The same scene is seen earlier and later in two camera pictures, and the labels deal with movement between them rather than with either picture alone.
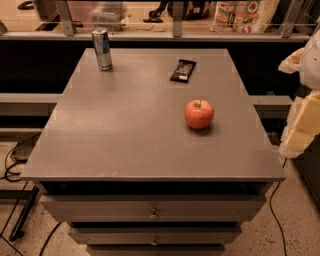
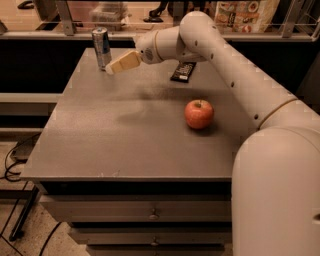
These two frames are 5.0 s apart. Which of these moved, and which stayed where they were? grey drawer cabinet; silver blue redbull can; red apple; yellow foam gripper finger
Moved: yellow foam gripper finger
Stayed: red apple; grey drawer cabinet; silver blue redbull can
